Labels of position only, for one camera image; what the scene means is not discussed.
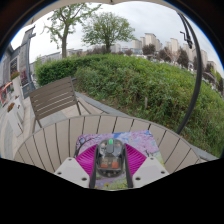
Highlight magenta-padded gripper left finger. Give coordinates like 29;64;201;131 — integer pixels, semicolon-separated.
54;143;100;190

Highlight beige parasol canopy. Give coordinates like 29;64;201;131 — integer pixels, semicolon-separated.
24;0;181;26

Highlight sparse-leaved tree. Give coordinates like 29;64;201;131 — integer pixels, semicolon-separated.
42;3;96;59

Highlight grey sign pylon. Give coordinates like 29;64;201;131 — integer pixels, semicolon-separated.
18;25;37;99

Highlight tall white planter box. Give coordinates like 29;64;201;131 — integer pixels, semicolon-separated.
9;70;24;101
6;102;26;138

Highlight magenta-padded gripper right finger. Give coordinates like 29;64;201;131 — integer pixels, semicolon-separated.
121;143;170;190

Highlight dense green tree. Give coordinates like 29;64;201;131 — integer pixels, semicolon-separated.
81;11;136;54

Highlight grey slatted chair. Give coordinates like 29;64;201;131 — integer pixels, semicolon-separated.
28;76;108;129

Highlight black curved parasol pole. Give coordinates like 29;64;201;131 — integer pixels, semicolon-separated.
175;11;204;135

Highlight grey stone bed wall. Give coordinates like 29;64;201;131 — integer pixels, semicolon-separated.
74;91;219;163

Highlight distant apartment buildings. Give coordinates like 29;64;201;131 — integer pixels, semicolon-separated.
33;32;224;88

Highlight grey storefront building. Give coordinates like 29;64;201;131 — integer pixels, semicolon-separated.
0;44;21;108

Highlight transparent computer mouse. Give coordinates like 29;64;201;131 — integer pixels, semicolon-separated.
95;138;127;178

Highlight floral print mouse pad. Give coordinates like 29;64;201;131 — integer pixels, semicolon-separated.
74;129;166;191

